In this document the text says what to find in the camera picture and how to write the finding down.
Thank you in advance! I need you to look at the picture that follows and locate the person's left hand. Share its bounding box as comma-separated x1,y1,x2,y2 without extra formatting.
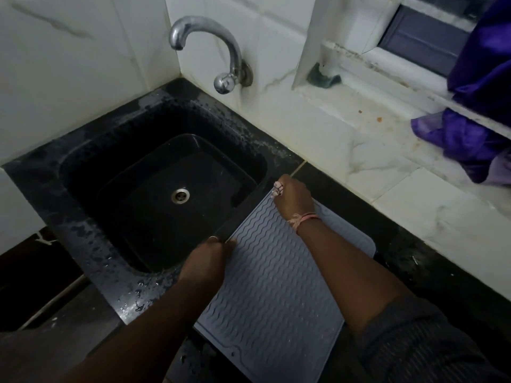
178,237,238,291

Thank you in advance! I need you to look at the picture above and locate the person's right hand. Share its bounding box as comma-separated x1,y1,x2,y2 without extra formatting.
273,174,317,222

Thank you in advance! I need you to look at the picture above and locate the grey ribbed silicone drying mat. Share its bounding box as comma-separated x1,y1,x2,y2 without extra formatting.
194,187,377,383

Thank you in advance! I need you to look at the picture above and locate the person's left forearm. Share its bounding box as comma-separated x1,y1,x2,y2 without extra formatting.
56,275,224,383

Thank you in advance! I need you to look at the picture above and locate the person's right forearm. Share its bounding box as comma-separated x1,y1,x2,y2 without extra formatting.
297,218,408,337

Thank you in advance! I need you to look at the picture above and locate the pink thread wristband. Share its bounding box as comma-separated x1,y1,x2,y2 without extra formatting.
288,212,321,235

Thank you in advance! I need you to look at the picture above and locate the black kitchen sink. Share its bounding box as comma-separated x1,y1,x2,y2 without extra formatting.
2,77,304,325

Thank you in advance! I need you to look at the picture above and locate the green scrub sponge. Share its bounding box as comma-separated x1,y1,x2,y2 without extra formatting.
307,62,343,89

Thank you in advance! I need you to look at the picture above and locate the purple cloth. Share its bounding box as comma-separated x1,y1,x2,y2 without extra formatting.
411,0,511,185

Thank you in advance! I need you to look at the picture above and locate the chrome wall tap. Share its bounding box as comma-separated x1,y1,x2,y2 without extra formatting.
168,16,254,95

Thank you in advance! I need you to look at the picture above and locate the white window frame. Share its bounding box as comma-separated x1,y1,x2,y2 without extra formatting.
291,0,511,140

